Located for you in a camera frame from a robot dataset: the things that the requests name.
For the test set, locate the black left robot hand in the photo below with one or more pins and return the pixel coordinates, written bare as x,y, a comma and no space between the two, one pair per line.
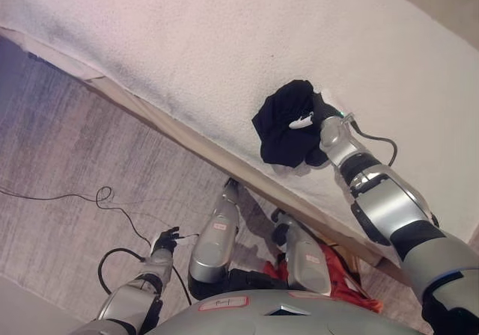
164,239

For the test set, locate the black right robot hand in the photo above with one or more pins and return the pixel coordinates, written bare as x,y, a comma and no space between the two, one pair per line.
322,107

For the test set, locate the black garment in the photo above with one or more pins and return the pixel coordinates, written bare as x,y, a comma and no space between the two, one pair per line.
286,140

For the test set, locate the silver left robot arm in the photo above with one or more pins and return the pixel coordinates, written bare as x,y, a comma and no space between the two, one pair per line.
131,297

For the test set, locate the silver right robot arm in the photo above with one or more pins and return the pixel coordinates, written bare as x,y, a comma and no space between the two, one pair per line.
396,208

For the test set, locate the silver left robot leg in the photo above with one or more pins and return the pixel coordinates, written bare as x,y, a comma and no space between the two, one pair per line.
213,241

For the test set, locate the silver robot leg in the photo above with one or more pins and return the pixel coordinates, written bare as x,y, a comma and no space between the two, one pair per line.
305,256
213,241

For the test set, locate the white garment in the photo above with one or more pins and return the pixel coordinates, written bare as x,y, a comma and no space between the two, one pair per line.
292,169

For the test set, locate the grey rug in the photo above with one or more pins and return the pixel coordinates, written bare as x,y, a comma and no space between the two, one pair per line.
75,163

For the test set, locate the grey robot torso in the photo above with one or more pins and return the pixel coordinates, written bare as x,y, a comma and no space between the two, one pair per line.
280,314

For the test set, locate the silver right robot leg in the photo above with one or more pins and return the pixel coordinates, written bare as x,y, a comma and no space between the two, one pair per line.
305,256

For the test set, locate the orange shirt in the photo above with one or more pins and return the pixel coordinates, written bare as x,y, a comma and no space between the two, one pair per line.
346,275

